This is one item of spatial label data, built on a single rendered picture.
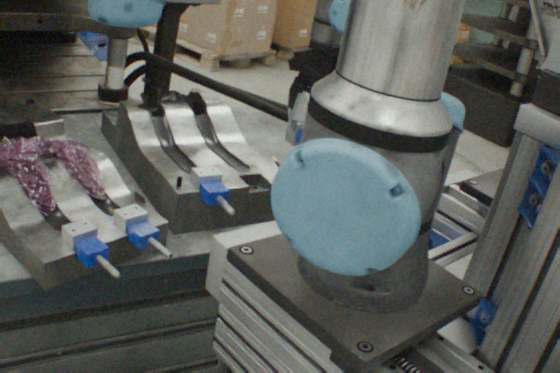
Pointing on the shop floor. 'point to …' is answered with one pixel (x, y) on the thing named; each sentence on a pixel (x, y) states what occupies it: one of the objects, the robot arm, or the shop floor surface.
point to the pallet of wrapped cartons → (232, 23)
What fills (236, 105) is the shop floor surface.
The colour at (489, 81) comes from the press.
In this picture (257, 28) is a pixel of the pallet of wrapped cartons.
